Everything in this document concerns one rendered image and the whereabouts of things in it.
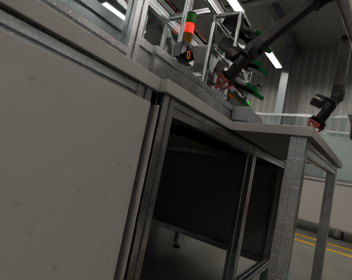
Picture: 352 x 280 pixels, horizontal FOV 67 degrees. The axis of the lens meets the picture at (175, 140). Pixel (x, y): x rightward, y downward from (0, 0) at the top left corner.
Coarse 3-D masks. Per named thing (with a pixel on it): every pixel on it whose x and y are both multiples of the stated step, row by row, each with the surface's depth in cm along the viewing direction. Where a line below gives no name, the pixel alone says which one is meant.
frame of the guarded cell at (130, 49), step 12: (48, 0) 39; (144, 0) 56; (60, 12) 41; (72, 12) 42; (132, 12) 54; (144, 12) 56; (84, 24) 44; (132, 24) 54; (96, 36) 47; (108, 36) 49; (132, 36) 54; (120, 48) 52; (132, 48) 55; (132, 60) 55
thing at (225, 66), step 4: (216, 64) 168; (220, 64) 166; (224, 64) 164; (228, 64) 162; (216, 68) 167; (220, 68) 165; (224, 68) 163; (216, 72) 167; (236, 80) 155; (240, 80) 154; (244, 80) 167; (240, 84) 158; (244, 84) 151; (248, 84) 151; (248, 88) 155; (252, 88) 156
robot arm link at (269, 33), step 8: (304, 0) 122; (312, 0) 119; (296, 8) 123; (304, 8) 121; (312, 8) 121; (320, 8) 125; (288, 16) 124; (296, 16) 122; (304, 16) 123; (280, 24) 124; (288, 24) 123; (272, 32) 125; (280, 32) 125; (256, 40) 128; (264, 40) 126; (272, 40) 127; (256, 48) 126; (264, 48) 129; (256, 56) 131
